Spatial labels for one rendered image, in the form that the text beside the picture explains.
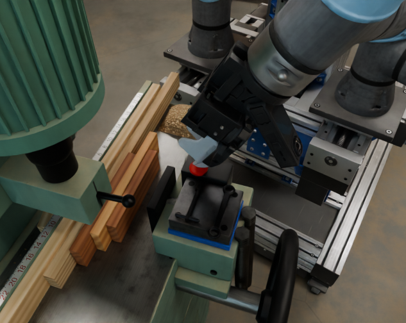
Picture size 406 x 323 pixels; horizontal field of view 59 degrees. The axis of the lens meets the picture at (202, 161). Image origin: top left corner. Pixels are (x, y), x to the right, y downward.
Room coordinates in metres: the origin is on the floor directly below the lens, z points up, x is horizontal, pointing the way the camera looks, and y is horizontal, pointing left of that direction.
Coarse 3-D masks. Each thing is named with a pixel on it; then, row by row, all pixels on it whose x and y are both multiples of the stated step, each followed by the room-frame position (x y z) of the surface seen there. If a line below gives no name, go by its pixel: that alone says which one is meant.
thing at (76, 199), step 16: (16, 160) 0.34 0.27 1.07; (80, 160) 0.34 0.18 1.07; (0, 176) 0.31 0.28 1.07; (16, 176) 0.31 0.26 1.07; (32, 176) 0.31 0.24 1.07; (80, 176) 0.31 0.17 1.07; (96, 176) 0.31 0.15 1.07; (16, 192) 0.31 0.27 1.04; (32, 192) 0.30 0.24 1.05; (48, 192) 0.29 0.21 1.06; (64, 192) 0.28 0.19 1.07; (80, 192) 0.28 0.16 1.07; (96, 192) 0.30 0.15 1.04; (48, 208) 0.29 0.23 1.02; (64, 208) 0.28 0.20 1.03; (80, 208) 0.27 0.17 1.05; (96, 208) 0.29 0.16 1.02
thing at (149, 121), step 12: (168, 84) 0.69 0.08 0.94; (156, 96) 0.64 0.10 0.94; (168, 96) 0.66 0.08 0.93; (156, 108) 0.60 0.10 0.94; (144, 120) 0.56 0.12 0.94; (156, 120) 0.59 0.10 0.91; (144, 132) 0.53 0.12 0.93; (132, 144) 0.49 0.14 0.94; (120, 156) 0.46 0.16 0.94; (72, 228) 0.30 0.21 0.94; (72, 240) 0.28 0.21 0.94; (60, 252) 0.26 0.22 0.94; (60, 264) 0.24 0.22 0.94; (72, 264) 0.25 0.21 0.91; (48, 276) 0.22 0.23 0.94; (60, 276) 0.23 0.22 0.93; (60, 288) 0.22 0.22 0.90
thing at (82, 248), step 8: (128, 160) 0.44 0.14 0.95; (120, 168) 0.42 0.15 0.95; (120, 176) 0.41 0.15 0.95; (112, 184) 0.39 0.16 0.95; (112, 192) 0.37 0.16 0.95; (88, 224) 0.31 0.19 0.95; (80, 232) 0.29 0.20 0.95; (88, 232) 0.29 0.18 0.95; (80, 240) 0.28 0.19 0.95; (88, 240) 0.28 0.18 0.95; (72, 248) 0.26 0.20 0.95; (80, 248) 0.26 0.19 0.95; (88, 248) 0.27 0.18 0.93; (96, 248) 0.29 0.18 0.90; (80, 256) 0.26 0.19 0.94; (88, 256) 0.27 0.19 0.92; (80, 264) 0.26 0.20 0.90; (88, 264) 0.26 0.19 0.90
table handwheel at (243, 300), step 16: (288, 240) 0.28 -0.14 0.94; (288, 256) 0.25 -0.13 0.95; (272, 272) 0.31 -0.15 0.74; (288, 272) 0.22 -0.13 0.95; (176, 288) 0.25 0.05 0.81; (240, 288) 0.25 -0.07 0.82; (272, 288) 0.29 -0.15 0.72; (288, 288) 0.20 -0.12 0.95; (224, 304) 0.22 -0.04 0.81; (240, 304) 0.22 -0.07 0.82; (256, 304) 0.22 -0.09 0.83; (272, 304) 0.18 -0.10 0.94; (288, 304) 0.18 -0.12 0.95; (272, 320) 0.16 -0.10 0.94
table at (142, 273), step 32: (160, 160) 0.49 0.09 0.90; (96, 256) 0.27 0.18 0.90; (128, 256) 0.27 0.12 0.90; (160, 256) 0.27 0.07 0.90; (64, 288) 0.22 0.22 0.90; (96, 288) 0.22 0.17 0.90; (128, 288) 0.22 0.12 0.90; (160, 288) 0.22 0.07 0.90; (192, 288) 0.24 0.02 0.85; (224, 288) 0.23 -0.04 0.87; (32, 320) 0.17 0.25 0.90; (64, 320) 0.17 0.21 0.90; (96, 320) 0.17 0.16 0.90; (128, 320) 0.17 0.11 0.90
